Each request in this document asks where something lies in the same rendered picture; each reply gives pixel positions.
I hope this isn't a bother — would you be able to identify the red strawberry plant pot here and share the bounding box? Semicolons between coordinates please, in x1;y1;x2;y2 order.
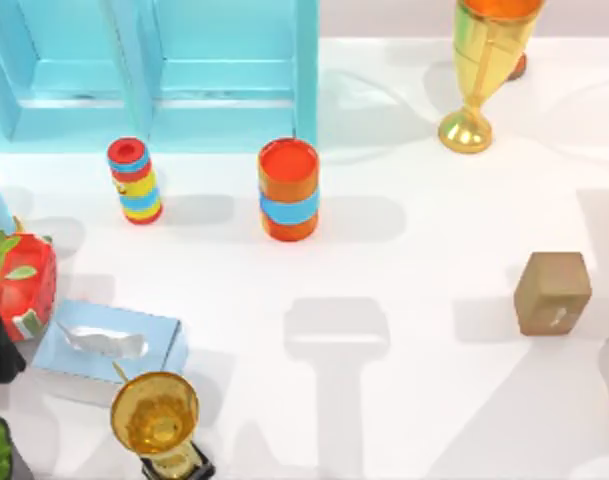
0;214;58;344

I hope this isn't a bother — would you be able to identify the orange ball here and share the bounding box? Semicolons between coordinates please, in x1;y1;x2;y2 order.
507;52;528;83

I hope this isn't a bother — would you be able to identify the red yellow blue striped can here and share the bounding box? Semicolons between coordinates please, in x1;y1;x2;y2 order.
106;137;164;226

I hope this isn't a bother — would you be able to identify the gold trophy on black base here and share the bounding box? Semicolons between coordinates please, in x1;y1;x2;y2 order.
109;360;217;480

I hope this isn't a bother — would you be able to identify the tall gold trophy cup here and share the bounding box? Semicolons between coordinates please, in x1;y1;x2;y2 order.
437;0;548;156

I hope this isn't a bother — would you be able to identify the orange can with blue band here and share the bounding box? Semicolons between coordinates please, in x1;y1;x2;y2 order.
256;137;320;243

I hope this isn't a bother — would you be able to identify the light blue tissue box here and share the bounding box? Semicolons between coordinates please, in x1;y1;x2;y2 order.
30;298;189;398

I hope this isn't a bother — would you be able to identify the brown wooden block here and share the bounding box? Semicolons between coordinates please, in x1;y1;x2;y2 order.
513;251;593;337

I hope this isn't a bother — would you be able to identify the light blue rack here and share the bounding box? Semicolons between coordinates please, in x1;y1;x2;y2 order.
0;0;320;149

